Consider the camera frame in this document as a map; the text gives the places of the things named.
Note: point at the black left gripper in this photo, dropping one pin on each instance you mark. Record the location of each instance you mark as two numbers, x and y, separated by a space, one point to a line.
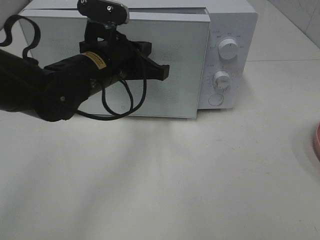
111 51

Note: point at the white microwave door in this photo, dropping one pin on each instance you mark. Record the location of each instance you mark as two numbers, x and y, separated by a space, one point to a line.
178 40

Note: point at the white timer knob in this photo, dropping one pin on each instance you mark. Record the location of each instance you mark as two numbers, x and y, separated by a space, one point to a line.
221 80

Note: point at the pink plate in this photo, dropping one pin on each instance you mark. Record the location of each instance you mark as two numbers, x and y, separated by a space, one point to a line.
316 141

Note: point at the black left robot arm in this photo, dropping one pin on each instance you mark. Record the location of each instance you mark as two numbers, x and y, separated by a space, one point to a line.
77 84

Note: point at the white microwave oven body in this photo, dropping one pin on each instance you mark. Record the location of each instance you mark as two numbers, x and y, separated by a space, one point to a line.
228 19

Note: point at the upper white power knob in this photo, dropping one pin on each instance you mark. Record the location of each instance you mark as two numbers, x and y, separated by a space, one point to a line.
228 48

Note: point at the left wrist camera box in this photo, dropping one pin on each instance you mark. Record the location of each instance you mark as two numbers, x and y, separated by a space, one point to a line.
104 11

